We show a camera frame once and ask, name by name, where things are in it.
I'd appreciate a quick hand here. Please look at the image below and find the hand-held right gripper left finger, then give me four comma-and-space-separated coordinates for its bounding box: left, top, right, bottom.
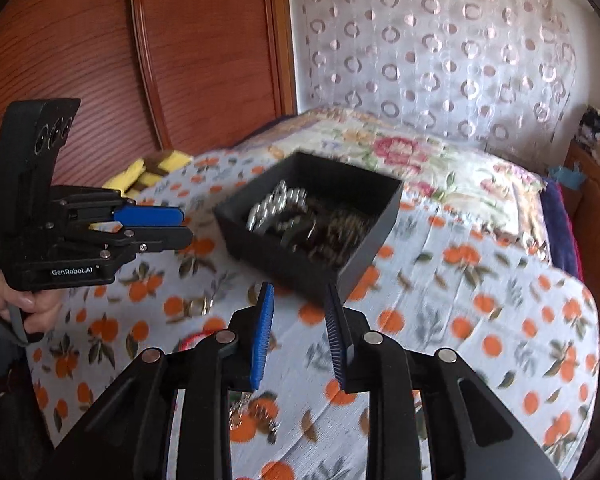
45, 281, 277, 480

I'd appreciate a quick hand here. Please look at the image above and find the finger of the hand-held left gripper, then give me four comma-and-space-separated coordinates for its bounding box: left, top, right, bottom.
87, 225, 194, 256
111, 204, 185, 228

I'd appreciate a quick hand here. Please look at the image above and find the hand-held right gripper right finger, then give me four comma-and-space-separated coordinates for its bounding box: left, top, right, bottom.
323, 283, 563, 480

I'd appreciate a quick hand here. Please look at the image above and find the black jewelry box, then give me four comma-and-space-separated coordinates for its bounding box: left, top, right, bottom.
214, 150, 405, 306

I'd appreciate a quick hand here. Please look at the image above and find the brown wooden bead bracelet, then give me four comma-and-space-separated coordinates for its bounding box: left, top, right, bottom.
300, 205, 377, 268

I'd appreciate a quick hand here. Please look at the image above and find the white pearl necklace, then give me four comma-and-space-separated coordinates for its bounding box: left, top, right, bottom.
247, 182, 312, 233

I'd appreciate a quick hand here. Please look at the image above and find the person's left hand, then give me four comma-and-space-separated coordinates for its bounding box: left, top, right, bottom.
0, 267, 65, 336

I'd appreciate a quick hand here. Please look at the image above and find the yellow brown striped cloth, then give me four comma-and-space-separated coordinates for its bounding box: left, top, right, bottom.
102, 149, 193, 196

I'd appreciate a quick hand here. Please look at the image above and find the red round trinket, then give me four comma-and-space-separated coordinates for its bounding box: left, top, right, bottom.
177, 332, 207, 356

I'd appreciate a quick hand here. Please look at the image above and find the orange fruit print cloth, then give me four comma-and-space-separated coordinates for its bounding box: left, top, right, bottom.
27, 147, 600, 480

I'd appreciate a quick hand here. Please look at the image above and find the brown wooden wardrobe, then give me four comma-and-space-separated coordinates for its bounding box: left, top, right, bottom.
0, 0, 299, 202

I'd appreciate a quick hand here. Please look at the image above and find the floral bedsheet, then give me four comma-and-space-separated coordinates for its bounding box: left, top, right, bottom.
230, 107, 553, 266

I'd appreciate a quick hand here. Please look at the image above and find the person's dark clothing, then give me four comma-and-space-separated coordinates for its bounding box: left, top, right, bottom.
0, 305, 56, 480

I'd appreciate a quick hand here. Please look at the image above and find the dark blue blanket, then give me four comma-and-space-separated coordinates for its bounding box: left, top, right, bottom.
540, 179, 581, 281

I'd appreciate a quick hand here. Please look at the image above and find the blue plastic bag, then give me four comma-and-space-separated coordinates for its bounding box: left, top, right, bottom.
549, 162, 584, 191

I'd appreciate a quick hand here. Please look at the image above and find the wooden cabinet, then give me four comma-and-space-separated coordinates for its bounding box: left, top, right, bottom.
562, 140, 600, 283

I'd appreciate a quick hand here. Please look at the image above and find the circle patterned sheer curtain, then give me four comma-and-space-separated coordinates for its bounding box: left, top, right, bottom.
285, 0, 583, 152

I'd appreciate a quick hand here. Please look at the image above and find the small silver bracelet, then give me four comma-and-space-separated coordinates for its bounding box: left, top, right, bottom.
182, 296, 216, 317

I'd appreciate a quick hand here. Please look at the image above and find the silver chain necklace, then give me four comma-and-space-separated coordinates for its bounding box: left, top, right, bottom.
227, 394, 281, 442

